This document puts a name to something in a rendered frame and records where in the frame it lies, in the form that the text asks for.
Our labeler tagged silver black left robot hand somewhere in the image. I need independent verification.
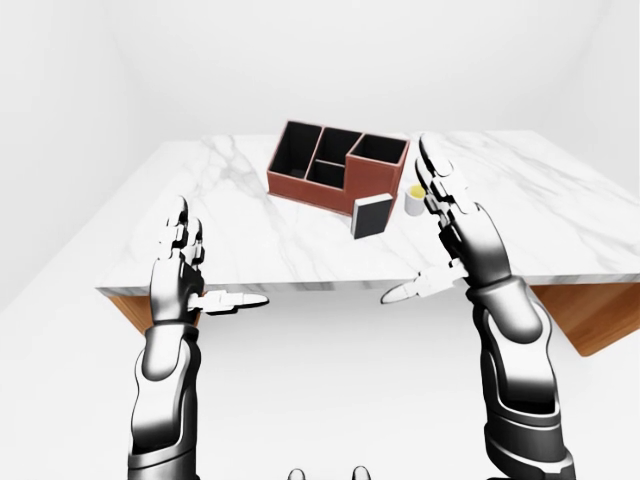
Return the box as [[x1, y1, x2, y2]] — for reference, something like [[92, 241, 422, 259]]
[[148, 195, 271, 327]]

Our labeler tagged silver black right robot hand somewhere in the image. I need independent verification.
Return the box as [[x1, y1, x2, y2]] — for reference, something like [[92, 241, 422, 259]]
[[380, 133, 515, 306]]

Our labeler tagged red-brown desk caddy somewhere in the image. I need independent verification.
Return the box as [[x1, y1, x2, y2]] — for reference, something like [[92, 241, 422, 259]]
[[266, 119, 411, 217]]

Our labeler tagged white marble table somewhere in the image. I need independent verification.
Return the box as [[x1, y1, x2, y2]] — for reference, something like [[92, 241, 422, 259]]
[[95, 130, 640, 358]]

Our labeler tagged black book with white pages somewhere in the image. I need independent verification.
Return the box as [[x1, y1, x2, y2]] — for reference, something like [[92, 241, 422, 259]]
[[351, 192, 394, 241]]

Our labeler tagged white mug with yellow inside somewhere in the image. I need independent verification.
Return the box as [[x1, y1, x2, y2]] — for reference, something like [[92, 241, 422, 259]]
[[403, 184, 428, 218]]

